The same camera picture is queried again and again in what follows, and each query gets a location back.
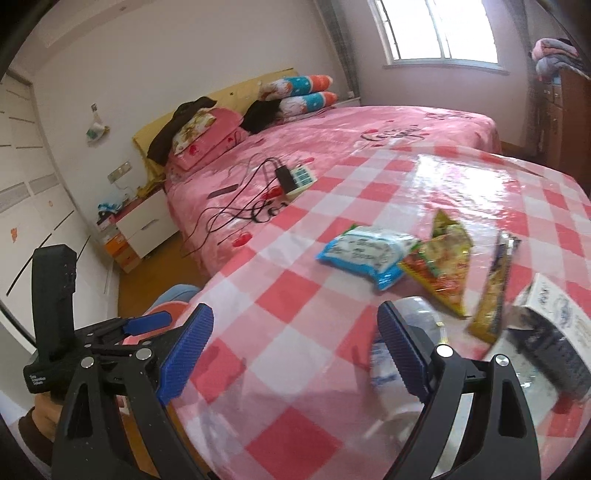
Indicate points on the white wardrobe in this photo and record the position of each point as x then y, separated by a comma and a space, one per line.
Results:
37, 184

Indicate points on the black phone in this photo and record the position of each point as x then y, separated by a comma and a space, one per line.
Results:
223, 191

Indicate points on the pink plastic bin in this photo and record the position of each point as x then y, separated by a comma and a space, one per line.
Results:
180, 310

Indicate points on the pink folded quilt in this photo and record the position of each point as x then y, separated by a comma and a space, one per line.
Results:
549, 48

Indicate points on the blue white plastic bag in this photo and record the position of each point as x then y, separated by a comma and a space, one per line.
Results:
108, 207

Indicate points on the folded clothes pile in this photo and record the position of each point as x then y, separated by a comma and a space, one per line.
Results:
554, 69

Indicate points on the brown wooden cabinet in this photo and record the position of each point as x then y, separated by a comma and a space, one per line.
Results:
568, 120

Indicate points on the yellow wooden headboard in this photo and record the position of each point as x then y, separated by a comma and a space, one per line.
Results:
231, 87

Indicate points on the tan cardboard box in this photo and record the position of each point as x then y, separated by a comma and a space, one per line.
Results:
127, 261

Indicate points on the grey curtain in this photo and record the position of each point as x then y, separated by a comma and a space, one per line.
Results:
341, 46
538, 120

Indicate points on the pink bed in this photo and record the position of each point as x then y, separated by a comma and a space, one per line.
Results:
332, 134

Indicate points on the window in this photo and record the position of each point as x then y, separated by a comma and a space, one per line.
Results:
438, 27

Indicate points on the dark brown garment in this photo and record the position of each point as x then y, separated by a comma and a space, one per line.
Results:
161, 134

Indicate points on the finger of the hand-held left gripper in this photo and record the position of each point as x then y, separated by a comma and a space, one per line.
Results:
106, 345
147, 321

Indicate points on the metal wall socket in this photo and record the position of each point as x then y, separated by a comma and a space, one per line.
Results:
119, 171

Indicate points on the blue chair cushion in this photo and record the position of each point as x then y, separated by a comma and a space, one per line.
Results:
180, 293

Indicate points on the yellow dark long packet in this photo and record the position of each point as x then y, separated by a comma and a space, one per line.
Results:
494, 300

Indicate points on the person's left hand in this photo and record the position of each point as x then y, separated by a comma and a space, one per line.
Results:
46, 413

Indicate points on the white power strip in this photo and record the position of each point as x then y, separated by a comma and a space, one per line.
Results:
304, 177

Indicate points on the person's left forearm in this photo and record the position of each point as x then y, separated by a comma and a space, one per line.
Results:
32, 443

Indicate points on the clear plastic bottle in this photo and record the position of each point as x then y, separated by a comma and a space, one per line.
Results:
425, 318

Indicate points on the green yellow snack packet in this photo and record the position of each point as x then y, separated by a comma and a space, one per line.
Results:
438, 267

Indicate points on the blue white wipes packet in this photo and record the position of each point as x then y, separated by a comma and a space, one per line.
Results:
364, 251

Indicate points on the orange cardboard box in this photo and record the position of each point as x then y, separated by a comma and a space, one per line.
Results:
115, 242

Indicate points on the black charger adapter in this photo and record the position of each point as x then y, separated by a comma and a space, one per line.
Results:
286, 177

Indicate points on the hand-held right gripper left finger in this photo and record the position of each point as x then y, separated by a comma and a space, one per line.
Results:
184, 355

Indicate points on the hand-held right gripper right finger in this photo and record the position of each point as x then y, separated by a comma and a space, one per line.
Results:
404, 355

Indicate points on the dark shoe box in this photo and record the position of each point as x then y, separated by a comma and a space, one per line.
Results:
107, 222

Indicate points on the black garment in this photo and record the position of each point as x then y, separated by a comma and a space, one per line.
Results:
261, 115

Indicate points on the pink heart pillow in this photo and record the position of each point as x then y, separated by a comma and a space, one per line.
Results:
207, 156
226, 124

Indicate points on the white green wall hanging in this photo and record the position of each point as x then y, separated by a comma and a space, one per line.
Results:
97, 129

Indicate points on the white nightstand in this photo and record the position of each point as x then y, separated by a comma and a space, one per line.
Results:
143, 221

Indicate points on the floral pillow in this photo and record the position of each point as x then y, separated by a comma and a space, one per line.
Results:
194, 127

